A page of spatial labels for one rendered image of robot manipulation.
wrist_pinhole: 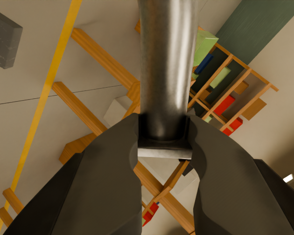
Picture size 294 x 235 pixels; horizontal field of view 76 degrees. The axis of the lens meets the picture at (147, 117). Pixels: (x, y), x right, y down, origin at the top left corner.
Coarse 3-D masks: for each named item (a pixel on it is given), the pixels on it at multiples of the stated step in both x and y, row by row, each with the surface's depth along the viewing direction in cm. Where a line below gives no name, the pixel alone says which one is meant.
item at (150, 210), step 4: (152, 200) 568; (144, 204) 548; (148, 204) 551; (152, 204) 568; (156, 204) 578; (148, 208) 545; (152, 208) 557; (156, 208) 566; (144, 212) 524; (148, 212) 540; (152, 212) 543; (144, 216) 531; (148, 216) 529; (152, 216) 536; (144, 220) 516; (148, 220) 527; (144, 224) 537
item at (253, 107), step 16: (224, 48) 526; (224, 64) 494; (240, 64) 480; (208, 80) 522; (240, 80) 485; (192, 96) 558; (224, 96) 512; (256, 96) 477; (208, 112) 543; (240, 112) 503; (256, 112) 496; (224, 128) 532
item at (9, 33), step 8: (0, 16) 17; (0, 24) 17; (8, 24) 17; (16, 24) 17; (0, 32) 17; (8, 32) 17; (16, 32) 17; (0, 40) 17; (8, 40) 17; (16, 40) 18; (0, 48) 18; (8, 48) 18; (16, 48) 18; (0, 56) 18; (8, 56) 18; (0, 64) 18; (8, 64) 19
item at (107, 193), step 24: (96, 144) 9; (120, 144) 9; (96, 168) 8; (120, 168) 8; (72, 192) 7; (96, 192) 7; (120, 192) 7; (72, 216) 6; (96, 216) 6; (120, 216) 6
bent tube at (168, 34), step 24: (144, 0) 9; (168, 0) 8; (192, 0) 8; (144, 24) 9; (168, 24) 9; (192, 24) 9; (144, 48) 10; (168, 48) 9; (192, 48) 10; (144, 72) 10; (168, 72) 10; (144, 96) 11; (168, 96) 10; (144, 120) 12; (168, 120) 11; (144, 144) 12; (168, 144) 12
